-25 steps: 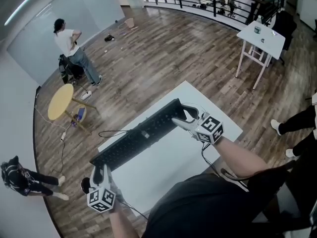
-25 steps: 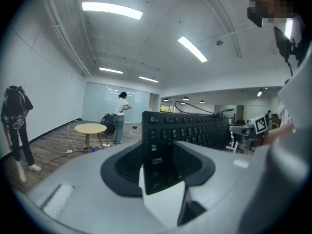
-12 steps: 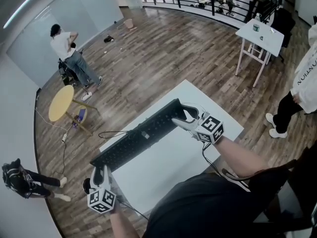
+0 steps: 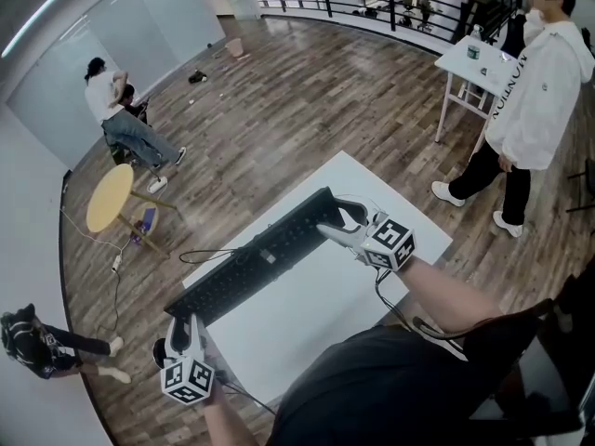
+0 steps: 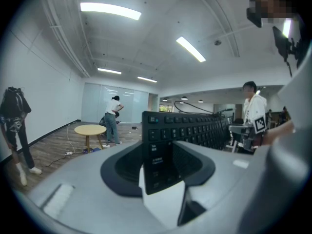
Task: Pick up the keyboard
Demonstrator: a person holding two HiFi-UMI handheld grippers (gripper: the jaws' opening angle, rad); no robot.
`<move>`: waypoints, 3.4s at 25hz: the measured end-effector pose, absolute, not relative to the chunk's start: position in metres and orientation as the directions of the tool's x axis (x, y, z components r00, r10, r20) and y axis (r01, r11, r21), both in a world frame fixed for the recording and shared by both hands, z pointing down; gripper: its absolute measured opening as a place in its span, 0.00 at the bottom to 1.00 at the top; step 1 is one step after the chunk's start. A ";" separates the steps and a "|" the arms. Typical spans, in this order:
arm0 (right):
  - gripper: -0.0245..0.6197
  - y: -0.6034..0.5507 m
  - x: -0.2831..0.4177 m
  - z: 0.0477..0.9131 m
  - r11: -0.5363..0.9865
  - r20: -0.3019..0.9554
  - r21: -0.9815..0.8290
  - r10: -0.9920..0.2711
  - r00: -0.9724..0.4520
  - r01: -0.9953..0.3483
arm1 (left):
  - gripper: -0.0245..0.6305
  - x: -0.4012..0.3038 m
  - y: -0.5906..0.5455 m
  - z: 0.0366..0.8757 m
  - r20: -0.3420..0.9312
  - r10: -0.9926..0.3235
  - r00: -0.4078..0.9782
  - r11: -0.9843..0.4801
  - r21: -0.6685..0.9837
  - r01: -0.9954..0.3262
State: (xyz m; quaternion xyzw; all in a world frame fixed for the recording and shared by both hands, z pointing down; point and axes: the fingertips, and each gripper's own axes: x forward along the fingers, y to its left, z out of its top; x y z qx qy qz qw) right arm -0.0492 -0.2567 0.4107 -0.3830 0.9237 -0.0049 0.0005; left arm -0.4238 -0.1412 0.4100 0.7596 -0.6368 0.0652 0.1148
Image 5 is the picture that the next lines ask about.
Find person's right forearm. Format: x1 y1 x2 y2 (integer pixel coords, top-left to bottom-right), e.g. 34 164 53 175
262 119 296 147

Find black chest mounted phone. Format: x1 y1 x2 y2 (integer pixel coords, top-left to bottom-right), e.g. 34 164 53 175
272 25 303 78

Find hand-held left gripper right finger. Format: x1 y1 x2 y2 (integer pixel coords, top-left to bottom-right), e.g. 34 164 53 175
172 140 268 231

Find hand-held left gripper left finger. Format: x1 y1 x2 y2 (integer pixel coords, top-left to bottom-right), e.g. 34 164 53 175
28 141 176 231

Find white ceiling pipes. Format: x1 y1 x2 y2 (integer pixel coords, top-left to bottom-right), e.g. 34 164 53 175
40 0 93 78

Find black head camera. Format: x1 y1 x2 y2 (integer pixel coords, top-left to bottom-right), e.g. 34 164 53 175
245 6 263 29

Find thin black power cable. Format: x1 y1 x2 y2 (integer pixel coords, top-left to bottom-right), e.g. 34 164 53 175
32 154 68 168

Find person's head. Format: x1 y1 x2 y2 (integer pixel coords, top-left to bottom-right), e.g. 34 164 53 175
245 0 304 26

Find round yellow wooden table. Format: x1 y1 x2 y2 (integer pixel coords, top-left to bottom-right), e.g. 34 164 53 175
74 124 108 154

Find black keyboard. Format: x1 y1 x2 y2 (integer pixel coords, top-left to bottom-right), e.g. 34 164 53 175
141 110 232 196

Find frosted glass partition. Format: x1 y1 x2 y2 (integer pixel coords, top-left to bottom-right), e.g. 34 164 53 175
81 82 150 124

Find white power cable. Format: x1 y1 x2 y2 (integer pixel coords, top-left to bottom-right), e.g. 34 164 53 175
65 123 75 153

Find long ceiling light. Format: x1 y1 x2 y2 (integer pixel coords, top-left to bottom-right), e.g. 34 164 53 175
97 67 122 75
136 76 158 83
175 36 207 63
79 2 142 21

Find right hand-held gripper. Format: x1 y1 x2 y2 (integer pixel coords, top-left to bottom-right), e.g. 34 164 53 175
228 115 268 154

